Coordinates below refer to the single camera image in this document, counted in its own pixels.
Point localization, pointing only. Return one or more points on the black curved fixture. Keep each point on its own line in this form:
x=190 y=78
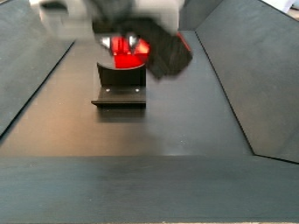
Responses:
x=122 y=86

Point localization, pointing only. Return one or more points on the red shape-sorter block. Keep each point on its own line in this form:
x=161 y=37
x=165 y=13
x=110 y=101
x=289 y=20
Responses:
x=130 y=54

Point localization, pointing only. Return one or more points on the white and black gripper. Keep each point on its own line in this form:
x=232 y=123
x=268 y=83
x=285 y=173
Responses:
x=152 y=19

